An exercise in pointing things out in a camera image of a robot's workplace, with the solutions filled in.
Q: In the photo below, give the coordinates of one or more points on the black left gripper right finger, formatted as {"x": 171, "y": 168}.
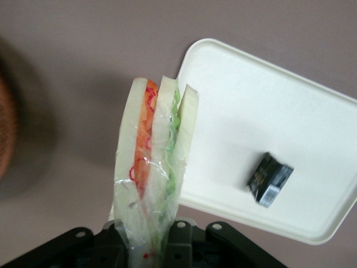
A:
{"x": 184, "y": 245}

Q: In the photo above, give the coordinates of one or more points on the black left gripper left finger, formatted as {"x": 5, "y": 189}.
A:
{"x": 111, "y": 248}

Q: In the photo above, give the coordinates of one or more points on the triangle sandwich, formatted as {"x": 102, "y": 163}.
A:
{"x": 131, "y": 125}

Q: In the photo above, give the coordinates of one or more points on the cream rectangular tray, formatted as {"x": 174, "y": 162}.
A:
{"x": 237, "y": 111}

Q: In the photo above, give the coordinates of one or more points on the round brown wicker basket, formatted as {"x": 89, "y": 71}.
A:
{"x": 5, "y": 125}

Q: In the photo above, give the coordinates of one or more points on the small black box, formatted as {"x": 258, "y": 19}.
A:
{"x": 265, "y": 176}

